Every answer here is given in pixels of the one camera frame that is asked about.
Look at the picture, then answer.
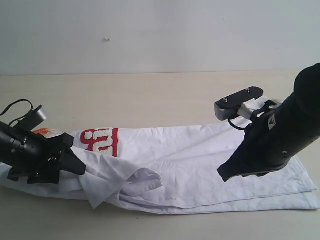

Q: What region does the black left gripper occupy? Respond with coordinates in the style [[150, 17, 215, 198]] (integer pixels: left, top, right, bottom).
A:
[[6, 133, 87, 184]]

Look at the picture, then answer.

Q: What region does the black right camera cable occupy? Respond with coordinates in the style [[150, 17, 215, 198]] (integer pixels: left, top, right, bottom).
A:
[[227, 116, 251, 131]]

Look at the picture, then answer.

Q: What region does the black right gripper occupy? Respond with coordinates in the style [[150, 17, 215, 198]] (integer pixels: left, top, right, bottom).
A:
[[217, 109, 320, 182]]

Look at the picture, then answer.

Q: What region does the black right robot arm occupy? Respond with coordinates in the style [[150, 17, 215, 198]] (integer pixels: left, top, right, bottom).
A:
[[214, 63, 320, 182]]

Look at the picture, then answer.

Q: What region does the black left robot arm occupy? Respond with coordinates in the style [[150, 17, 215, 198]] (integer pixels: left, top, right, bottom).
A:
[[0, 122, 87, 184]]

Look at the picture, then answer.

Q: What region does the black camera cable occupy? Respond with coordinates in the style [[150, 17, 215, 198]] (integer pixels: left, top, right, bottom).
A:
[[0, 99, 35, 126], [227, 116, 251, 131]]

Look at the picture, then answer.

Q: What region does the black left camera cable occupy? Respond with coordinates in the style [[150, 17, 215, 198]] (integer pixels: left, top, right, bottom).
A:
[[0, 99, 35, 126]]

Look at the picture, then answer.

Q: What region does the orange clothing tag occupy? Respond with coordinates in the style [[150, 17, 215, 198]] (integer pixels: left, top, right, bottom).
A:
[[33, 128, 50, 137]]

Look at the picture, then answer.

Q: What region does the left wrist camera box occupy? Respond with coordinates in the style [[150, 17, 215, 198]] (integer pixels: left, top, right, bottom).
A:
[[14, 105, 47, 131]]

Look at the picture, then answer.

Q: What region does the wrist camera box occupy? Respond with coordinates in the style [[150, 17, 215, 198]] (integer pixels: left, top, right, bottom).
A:
[[14, 105, 47, 131], [214, 86, 264, 121]]

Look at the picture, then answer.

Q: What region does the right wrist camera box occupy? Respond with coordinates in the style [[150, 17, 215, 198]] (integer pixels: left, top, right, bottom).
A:
[[214, 86, 264, 121]]

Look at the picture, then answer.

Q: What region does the white t-shirt red lettering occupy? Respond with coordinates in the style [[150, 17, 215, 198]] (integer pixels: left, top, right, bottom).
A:
[[0, 123, 320, 215]]

